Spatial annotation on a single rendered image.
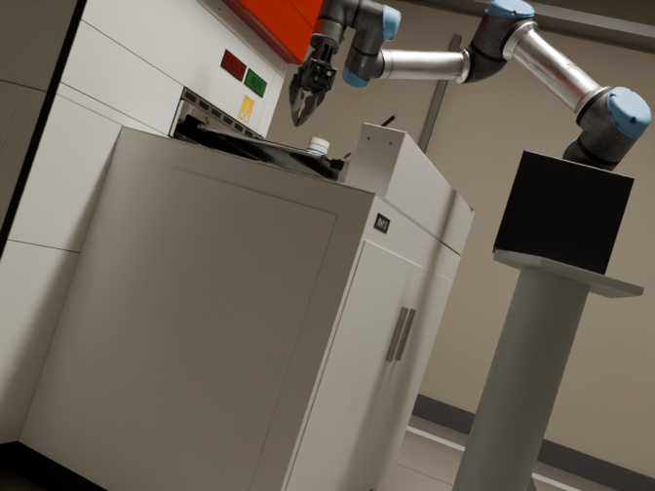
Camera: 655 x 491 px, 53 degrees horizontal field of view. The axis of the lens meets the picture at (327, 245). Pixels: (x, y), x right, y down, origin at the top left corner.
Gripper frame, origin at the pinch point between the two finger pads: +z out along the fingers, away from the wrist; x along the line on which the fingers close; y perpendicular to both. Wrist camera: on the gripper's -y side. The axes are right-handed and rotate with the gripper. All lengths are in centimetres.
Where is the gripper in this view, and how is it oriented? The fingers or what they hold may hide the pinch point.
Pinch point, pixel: (296, 122)
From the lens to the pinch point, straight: 163.5
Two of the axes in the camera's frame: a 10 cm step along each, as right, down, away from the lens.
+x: 8.8, 2.9, 3.7
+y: 3.6, 0.9, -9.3
